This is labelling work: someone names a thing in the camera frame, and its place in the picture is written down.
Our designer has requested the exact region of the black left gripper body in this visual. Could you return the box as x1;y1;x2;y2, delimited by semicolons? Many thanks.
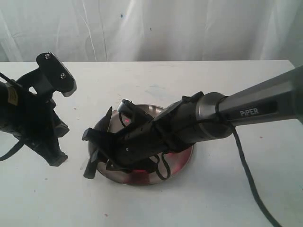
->
7;92;62;152

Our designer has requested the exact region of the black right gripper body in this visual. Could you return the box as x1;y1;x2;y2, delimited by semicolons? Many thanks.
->
104;119;169;174

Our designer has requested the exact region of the black knife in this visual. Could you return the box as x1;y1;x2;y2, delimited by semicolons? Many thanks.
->
94;107;112;132

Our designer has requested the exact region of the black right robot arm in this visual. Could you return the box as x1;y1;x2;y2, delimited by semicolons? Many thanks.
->
82;67;303;179

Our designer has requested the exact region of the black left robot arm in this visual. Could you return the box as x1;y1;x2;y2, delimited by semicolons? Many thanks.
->
0;83;69;166

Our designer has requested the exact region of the round steel plate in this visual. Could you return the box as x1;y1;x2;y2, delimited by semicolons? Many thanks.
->
97;104;194;186

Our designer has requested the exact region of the white backdrop sheet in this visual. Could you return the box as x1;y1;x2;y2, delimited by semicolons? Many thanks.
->
0;0;303;65

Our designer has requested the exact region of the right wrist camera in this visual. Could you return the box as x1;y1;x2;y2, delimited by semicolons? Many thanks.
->
117;99;153;125

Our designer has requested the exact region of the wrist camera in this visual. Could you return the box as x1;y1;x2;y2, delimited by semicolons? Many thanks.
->
16;52;77;97
117;99;153;125

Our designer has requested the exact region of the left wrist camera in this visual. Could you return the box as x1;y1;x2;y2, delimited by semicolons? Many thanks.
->
16;52;77;97

